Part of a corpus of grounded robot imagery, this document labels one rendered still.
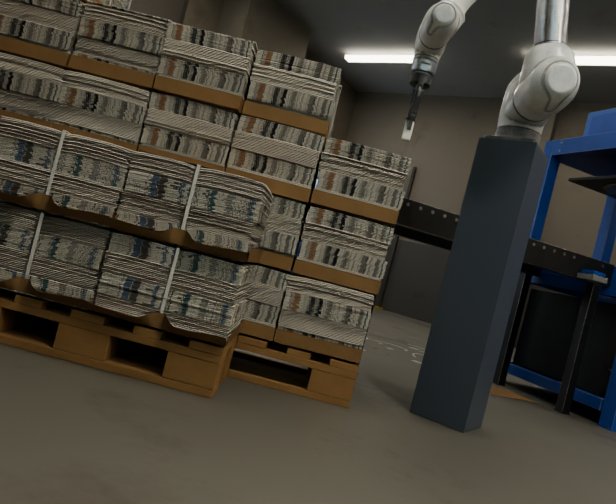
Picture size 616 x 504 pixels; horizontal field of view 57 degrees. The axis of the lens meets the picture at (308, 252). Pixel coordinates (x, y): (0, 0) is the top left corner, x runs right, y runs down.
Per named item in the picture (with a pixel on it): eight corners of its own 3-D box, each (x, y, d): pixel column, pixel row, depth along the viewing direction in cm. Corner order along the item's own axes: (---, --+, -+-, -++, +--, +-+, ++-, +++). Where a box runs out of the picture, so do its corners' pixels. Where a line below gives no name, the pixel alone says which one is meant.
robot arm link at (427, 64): (415, 52, 199) (411, 68, 199) (441, 58, 199) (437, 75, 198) (411, 61, 208) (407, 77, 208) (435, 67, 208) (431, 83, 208)
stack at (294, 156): (350, 409, 182) (415, 157, 183) (-3, 317, 183) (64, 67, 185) (343, 383, 221) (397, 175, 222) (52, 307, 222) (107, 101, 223)
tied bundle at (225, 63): (238, 111, 183) (256, 41, 183) (150, 89, 183) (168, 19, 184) (252, 137, 220) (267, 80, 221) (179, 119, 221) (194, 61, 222)
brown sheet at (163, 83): (238, 109, 183) (242, 96, 183) (152, 87, 184) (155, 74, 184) (253, 136, 221) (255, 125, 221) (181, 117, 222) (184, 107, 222)
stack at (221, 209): (211, 399, 153) (268, 182, 154) (-63, 327, 154) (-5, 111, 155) (228, 377, 183) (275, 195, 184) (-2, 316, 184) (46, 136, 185)
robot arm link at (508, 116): (532, 143, 213) (546, 86, 213) (551, 132, 195) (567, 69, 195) (489, 132, 213) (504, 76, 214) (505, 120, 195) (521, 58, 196)
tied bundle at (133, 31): (152, 90, 184) (171, 21, 185) (65, 68, 185) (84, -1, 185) (181, 120, 222) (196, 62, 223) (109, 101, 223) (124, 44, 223)
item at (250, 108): (326, 134, 186) (329, 121, 186) (241, 112, 187) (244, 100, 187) (325, 144, 202) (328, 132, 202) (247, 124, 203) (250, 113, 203)
